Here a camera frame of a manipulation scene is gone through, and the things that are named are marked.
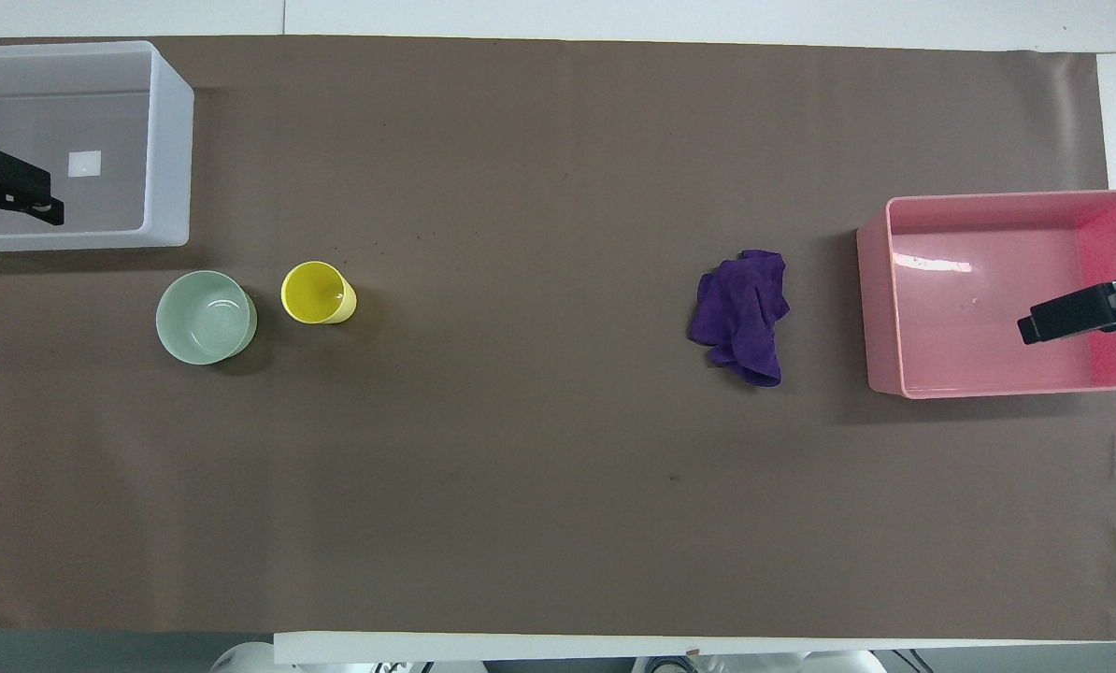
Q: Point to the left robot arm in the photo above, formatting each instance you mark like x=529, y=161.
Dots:
x=245, y=656

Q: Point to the translucent white plastic box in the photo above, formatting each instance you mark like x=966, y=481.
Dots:
x=167, y=140

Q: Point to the pink plastic box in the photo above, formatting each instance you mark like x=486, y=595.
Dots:
x=960, y=308

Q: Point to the white square label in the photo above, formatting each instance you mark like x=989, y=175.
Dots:
x=84, y=164

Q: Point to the pale green bowl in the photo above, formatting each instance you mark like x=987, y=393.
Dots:
x=205, y=316

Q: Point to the yellow plastic cup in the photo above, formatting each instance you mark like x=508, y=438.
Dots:
x=316, y=293

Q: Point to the purple cloth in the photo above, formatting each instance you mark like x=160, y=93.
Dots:
x=743, y=313

